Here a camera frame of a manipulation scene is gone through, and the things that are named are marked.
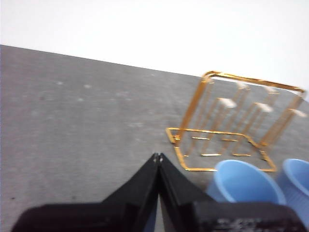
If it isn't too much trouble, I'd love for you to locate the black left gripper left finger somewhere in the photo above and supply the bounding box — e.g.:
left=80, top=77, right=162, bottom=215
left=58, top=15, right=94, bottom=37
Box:
left=11, top=153, right=159, bottom=232

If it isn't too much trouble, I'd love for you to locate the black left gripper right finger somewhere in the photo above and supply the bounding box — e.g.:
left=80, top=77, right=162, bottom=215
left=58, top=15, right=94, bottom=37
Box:
left=158, top=152, right=308, bottom=232

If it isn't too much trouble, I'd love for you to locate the gold wire cup rack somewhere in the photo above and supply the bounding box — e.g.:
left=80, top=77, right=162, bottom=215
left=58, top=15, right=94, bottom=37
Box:
left=165, top=71, right=307, bottom=173

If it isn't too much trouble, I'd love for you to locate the blue ribbed cup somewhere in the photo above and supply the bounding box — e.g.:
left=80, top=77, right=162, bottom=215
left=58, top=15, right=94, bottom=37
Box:
left=275, top=158, right=309, bottom=224
left=207, top=159, right=287, bottom=205

